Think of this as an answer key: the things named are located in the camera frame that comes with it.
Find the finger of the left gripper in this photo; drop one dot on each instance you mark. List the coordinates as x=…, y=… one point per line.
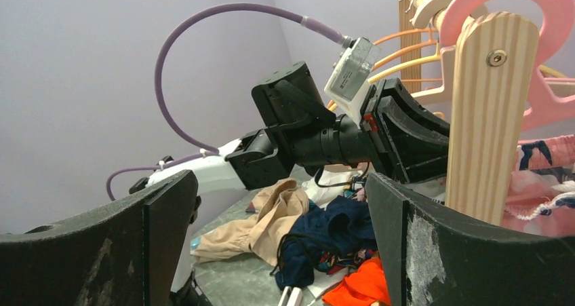
x=415, y=140

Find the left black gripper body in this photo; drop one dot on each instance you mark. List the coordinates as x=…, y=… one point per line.
x=376, y=139

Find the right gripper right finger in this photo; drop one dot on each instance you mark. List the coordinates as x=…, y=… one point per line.
x=434, y=255

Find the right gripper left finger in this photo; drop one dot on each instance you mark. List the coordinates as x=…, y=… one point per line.
x=123, y=253

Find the navy blue shorts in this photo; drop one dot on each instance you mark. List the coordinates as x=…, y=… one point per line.
x=343, y=227

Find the wooden clothes rack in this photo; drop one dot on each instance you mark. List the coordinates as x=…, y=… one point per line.
x=495, y=58

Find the pink patterned shorts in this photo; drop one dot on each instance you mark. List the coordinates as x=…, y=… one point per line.
x=541, y=190

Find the pink hanger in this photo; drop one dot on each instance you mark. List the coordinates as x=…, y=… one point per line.
x=558, y=21

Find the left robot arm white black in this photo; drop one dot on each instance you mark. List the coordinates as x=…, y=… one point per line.
x=298, y=131

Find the orange shorts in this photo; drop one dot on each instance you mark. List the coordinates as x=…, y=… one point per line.
x=366, y=286

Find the yellow hanger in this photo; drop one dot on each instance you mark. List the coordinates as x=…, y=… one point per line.
x=402, y=66

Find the rear orange hanger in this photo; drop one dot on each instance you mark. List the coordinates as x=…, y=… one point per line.
x=403, y=33

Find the beige shorts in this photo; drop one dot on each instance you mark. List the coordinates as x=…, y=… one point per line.
x=279, y=207

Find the white garment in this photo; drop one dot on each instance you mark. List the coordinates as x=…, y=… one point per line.
x=332, y=185

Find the yellow black patterned garment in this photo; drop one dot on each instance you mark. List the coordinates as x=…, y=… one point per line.
x=330, y=263

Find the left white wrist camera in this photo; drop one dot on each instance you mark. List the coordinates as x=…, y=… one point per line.
x=348, y=84

